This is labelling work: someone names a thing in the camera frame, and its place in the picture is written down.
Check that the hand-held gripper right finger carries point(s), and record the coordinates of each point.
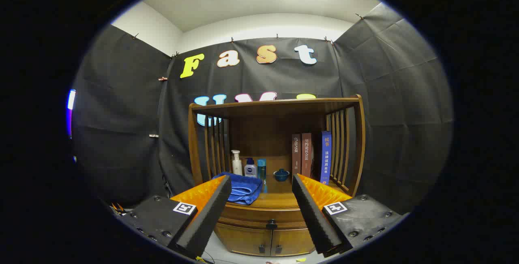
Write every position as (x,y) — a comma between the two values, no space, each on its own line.
(310,211)

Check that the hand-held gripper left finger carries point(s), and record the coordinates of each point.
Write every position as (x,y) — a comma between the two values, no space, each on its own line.
(211,211)

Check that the wooden drawer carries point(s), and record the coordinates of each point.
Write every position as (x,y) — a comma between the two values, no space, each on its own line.
(251,215)

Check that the wooden cabinet door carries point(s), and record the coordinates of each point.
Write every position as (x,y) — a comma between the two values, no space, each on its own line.
(243,239)
(294,241)

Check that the wooden countertop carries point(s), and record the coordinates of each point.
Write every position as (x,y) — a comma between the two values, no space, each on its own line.
(279,194)

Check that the wooden cabinet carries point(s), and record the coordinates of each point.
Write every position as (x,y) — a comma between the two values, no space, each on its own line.
(259,134)

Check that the blue folded towel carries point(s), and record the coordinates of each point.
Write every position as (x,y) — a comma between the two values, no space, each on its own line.
(245,187)

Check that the blue lidded tea bowl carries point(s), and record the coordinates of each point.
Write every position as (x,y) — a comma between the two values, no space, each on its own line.
(281,175)

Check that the white pump bottle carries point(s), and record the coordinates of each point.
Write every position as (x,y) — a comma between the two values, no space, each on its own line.
(236,166)

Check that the brown book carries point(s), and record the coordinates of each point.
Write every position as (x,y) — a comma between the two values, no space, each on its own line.
(307,158)
(296,158)

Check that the blue book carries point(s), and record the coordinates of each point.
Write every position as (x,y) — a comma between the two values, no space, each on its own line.
(326,158)

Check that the white lotion bottle blue cap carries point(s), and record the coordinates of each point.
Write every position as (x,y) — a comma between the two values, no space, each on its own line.
(250,170)

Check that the teal clear bottle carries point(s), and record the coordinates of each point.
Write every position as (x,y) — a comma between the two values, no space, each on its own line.
(262,168)

